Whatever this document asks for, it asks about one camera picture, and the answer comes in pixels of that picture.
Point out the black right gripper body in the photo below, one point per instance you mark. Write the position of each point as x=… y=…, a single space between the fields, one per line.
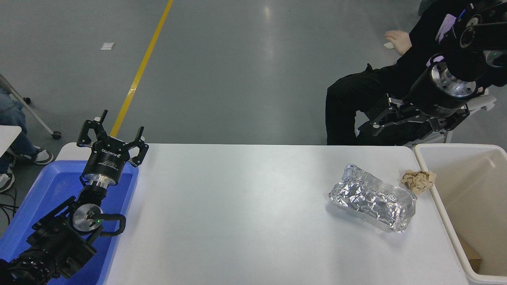
x=433 y=101

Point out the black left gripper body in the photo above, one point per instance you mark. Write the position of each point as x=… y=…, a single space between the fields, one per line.
x=105 y=164

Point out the silver foil tray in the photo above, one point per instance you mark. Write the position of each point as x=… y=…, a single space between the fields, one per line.
x=372 y=198

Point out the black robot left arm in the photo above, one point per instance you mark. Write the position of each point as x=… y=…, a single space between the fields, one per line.
x=55 y=241

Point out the person's hand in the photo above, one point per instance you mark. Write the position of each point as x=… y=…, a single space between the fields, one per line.
x=399 y=41

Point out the white chair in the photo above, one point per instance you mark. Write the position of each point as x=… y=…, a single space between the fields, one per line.
x=483 y=103

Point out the person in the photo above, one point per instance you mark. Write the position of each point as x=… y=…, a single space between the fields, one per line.
x=356 y=95
x=10 y=114

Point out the grey metal stand with casters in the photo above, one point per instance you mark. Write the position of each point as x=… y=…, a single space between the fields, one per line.
x=35 y=117

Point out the blue plastic tray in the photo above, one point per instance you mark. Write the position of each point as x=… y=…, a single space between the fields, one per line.
x=51 y=186

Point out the crumpled tan paper ball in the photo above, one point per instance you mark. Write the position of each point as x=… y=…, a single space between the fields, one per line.
x=418 y=181

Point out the large pale plastic bin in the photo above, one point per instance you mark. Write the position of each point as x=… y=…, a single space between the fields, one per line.
x=475 y=190

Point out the small white table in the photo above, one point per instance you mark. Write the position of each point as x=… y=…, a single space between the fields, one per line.
x=7 y=136

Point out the white paper scrap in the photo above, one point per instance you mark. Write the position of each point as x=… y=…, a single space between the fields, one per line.
x=107 y=46

